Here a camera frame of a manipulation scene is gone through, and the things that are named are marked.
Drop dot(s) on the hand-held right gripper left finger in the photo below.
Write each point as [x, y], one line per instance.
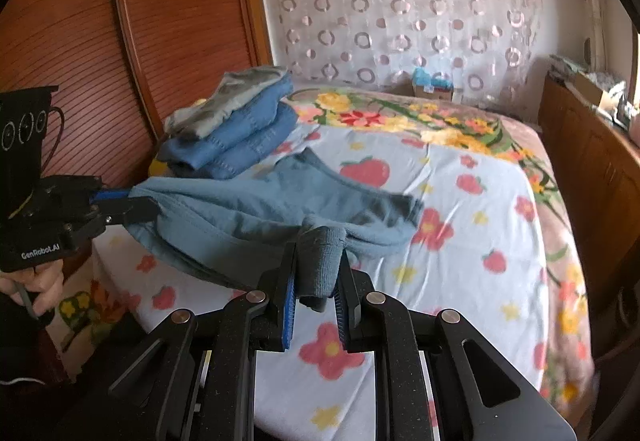
[287, 316]

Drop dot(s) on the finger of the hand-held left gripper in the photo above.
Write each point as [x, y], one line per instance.
[131, 212]
[112, 194]

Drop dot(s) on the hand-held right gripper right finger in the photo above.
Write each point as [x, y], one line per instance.
[342, 316]

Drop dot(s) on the blue-grey shorts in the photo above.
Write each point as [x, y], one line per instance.
[225, 226]

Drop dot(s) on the grey-green folded pants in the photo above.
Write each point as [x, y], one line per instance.
[235, 96]

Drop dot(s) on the person's left hand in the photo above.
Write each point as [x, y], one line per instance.
[45, 286]

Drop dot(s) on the folded blue jeans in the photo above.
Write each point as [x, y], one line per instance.
[250, 136]

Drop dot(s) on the bed with flower-print sheet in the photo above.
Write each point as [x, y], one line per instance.
[475, 246]

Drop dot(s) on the wooden slatted wardrobe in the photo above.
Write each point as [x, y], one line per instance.
[175, 21]

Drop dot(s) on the pink floral blanket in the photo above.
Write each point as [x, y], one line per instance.
[400, 116]

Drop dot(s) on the small cardboard box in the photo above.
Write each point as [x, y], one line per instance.
[435, 93]

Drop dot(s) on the blue plastic bag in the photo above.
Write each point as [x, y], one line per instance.
[430, 77]

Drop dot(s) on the long wooden cabinet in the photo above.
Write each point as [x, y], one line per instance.
[590, 171]

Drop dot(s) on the pile of patterned cloth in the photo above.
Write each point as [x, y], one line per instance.
[565, 65]

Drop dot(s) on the open cardboard box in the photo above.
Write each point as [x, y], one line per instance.
[597, 96]

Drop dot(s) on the circle-patterned wall curtain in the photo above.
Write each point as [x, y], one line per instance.
[400, 11]

